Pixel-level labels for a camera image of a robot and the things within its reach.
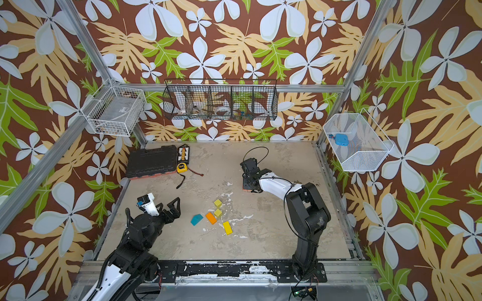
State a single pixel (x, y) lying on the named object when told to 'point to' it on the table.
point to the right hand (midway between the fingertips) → (248, 182)
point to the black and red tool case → (151, 161)
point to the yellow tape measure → (183, 170)
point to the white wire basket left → (115, 111)
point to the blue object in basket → (340, 139)
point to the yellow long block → (228, 227)
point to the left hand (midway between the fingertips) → (170, 199)
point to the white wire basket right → (357, 142)
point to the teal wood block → (196, 219)
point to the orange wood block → (211, 218)
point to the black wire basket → (221, 99)
